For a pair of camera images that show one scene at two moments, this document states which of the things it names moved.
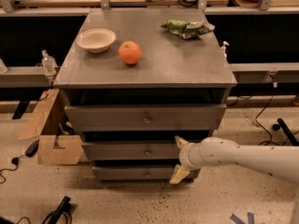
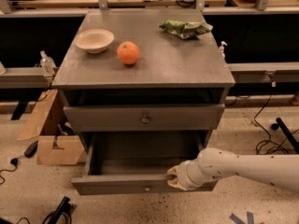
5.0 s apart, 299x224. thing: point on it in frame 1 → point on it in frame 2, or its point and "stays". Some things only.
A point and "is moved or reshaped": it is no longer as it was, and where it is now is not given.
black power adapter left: x=32 y=148 stays
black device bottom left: x=64 y=207 stays
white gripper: x=186 y=157 → x=186 y=175
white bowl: x=96 y=40 stays
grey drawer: x=132 y=150 is moved or reshaped
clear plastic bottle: x=49 y=63 stays
